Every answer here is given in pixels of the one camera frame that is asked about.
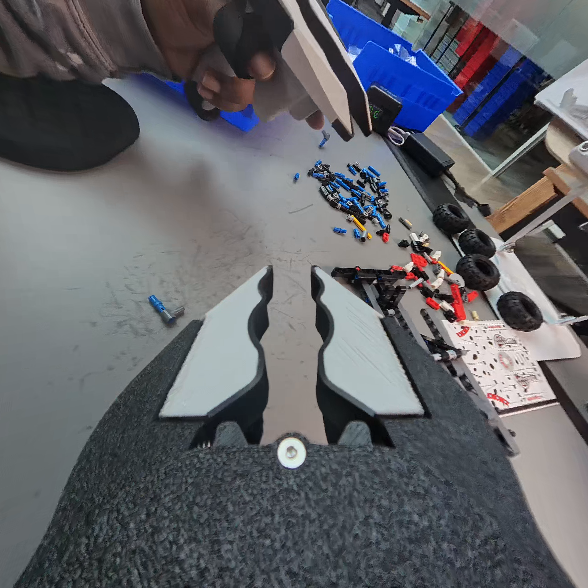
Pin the black toy tyre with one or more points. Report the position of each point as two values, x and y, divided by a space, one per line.
477 243
478 272
450 218
520 311

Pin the white sticker sheet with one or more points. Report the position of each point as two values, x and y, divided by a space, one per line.
501 363

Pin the black power adapter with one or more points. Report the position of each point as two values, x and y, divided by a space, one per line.
430 153

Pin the grey desk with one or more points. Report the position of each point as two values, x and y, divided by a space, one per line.
184 220

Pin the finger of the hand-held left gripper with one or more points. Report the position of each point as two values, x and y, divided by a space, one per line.
312 73
347 73

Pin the small grey toy connector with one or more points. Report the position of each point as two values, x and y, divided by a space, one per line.
175 314

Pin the pile of red white bricks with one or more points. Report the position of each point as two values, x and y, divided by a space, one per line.
432 276

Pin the person's left hand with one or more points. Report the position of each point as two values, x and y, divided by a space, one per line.
184 37

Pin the white and wooden book stand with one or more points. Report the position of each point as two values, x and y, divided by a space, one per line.
551 322

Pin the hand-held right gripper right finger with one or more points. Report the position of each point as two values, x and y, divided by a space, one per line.
372 367

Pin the black desk strip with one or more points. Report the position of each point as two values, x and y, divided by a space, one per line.
565 390

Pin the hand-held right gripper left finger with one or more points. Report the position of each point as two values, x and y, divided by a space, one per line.
211 367

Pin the wooden table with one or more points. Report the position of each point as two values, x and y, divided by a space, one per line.
533 197

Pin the building instruction booklet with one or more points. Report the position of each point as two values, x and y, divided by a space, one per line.
565 96

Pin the person's left forearm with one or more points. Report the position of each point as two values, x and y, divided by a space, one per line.
73 32

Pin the black power unit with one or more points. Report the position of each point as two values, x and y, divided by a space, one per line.
384 108

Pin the pile of blue black pins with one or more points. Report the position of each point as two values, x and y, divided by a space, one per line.
354 197

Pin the blue plastic bin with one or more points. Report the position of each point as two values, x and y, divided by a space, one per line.
234 118
413 83

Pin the grey toy brick chassis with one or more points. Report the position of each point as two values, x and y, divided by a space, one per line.
404 303

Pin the blue toy pin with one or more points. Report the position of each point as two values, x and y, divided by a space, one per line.
158 303
323 140

